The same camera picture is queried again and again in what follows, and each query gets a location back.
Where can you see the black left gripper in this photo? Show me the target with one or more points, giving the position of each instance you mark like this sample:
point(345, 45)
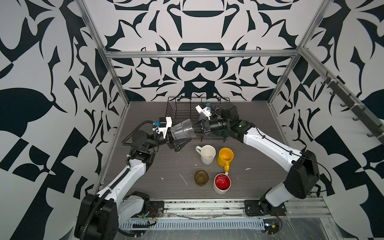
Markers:
point(172, 145)

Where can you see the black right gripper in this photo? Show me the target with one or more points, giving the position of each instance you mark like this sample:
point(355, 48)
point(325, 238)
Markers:
point(205, 125)

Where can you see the clear glass cup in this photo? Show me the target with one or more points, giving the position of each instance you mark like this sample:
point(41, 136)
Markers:
point(183, 130)

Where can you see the cream white cup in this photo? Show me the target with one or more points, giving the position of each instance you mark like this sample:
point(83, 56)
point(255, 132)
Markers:
point(207, 153)

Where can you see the yellow mug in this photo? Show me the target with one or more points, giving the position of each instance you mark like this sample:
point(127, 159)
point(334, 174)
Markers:
point(225, 158)

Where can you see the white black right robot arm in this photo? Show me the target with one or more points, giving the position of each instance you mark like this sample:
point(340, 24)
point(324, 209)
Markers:
point(302, 167)

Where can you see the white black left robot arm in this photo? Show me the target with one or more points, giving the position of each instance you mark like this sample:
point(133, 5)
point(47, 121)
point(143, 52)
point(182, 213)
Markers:
point(101, 215)

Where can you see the olive glass cup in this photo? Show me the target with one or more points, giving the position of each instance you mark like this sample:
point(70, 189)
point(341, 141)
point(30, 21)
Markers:
point(201, 178)

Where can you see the white mug red inside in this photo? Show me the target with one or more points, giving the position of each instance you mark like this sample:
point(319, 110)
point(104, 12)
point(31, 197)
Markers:
point(222, 183)

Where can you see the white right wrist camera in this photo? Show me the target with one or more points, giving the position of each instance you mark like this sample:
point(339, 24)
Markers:
point(204, 111)

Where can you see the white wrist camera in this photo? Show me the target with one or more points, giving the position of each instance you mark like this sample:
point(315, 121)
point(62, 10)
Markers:
point(204, 111)
point(162, 126)

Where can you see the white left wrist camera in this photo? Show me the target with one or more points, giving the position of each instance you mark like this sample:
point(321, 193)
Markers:
point(162, 126)

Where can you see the black wire dish rack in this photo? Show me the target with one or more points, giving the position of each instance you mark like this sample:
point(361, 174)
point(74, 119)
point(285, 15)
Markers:
point(181, 108)

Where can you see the white slotted cable duct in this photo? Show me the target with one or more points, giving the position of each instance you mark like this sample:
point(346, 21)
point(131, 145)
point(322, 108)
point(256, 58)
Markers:
point(205, 224)

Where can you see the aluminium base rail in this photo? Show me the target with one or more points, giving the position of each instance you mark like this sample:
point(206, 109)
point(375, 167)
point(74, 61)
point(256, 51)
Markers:
point(206, 208)

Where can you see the grey wall hook rail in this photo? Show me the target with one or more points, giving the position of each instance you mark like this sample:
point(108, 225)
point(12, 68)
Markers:
point(361, 111)

